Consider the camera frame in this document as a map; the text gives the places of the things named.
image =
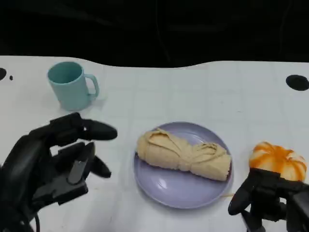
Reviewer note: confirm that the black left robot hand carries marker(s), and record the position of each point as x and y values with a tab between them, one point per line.
31	164

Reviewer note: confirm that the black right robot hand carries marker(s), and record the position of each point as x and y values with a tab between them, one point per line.
270	191

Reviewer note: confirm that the orange and white bread roll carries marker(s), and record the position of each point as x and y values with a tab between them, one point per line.
277	157

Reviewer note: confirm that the pale green mug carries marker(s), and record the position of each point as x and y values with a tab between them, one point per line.
70	94

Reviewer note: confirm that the lilac plate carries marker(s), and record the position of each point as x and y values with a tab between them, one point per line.
173	191

